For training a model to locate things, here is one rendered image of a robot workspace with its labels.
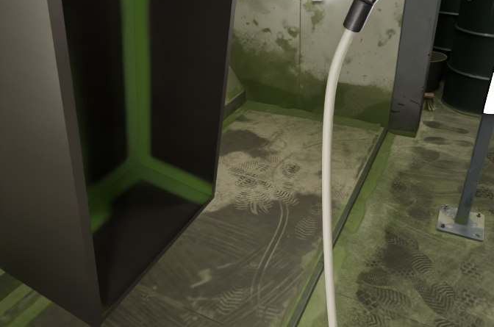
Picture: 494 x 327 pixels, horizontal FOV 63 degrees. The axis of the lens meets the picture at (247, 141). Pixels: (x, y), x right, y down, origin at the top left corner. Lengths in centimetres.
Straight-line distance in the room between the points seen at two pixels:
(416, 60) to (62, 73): 229
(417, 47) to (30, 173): 227
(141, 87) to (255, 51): 170
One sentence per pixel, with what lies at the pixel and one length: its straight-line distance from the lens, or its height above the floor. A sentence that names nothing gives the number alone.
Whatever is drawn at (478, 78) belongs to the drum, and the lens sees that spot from 323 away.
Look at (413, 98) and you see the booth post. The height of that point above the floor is 28.
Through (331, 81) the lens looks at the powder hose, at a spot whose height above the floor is 112.
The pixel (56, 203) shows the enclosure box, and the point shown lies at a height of 88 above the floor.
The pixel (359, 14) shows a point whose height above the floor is 123.
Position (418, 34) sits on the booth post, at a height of 69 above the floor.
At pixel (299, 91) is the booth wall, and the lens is 299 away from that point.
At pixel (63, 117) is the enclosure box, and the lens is 74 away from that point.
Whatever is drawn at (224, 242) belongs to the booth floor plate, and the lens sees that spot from 193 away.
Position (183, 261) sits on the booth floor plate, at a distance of 188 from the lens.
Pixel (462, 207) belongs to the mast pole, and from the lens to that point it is 216.
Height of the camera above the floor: 136
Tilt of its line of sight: 29 degrees down
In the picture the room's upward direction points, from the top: 4 degrees counter-clockwise
